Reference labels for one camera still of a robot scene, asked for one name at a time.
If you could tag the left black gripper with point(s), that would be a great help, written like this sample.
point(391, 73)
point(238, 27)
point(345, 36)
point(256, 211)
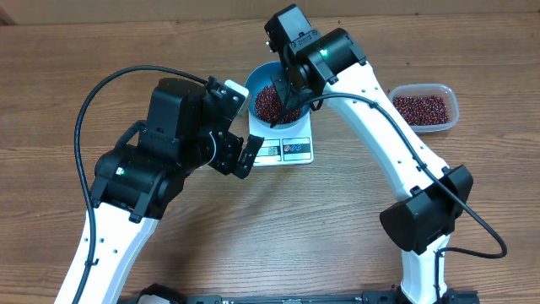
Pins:
point(230, 149)

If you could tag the red beans in container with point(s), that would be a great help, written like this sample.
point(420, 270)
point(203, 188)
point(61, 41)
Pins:
point(423, 110)

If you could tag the white digital kitchen scale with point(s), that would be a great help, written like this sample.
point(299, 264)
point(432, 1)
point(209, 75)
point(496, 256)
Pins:
point(286, 144)

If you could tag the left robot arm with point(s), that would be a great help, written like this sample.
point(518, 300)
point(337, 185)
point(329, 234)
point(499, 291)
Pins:
point(187, 127)

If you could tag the blue bowl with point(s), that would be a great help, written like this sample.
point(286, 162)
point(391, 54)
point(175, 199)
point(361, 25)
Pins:
point(255, 83)

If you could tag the clear plastic container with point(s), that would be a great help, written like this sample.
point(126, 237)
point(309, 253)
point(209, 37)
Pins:
point(441, 90)

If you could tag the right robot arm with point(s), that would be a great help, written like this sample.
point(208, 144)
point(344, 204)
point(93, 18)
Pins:
point(430, 196)

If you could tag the red beans in bowl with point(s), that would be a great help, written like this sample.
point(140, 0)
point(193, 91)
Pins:
point(267, 106)

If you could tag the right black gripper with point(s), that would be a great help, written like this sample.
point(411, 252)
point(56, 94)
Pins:
point(283, 90)

